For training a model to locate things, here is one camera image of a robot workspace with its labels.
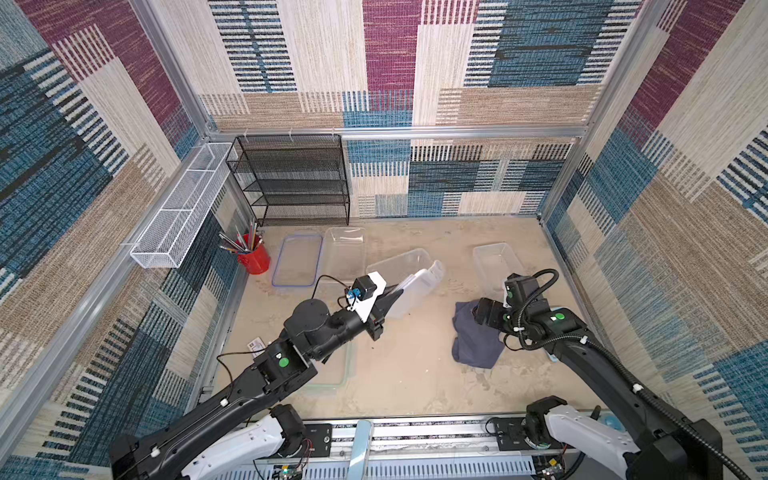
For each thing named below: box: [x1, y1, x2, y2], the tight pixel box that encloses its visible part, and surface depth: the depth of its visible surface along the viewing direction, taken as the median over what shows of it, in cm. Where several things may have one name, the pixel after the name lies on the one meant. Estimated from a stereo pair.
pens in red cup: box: [218, 223, 270, 262], surface depth 103 cm
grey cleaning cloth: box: [452, 299, 505, 369], surface depth 85 cm
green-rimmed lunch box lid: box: [300, 342, 353, 389], surface depth 85 cm
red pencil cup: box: [237, 242, 271, 275], surface depth 107 cm
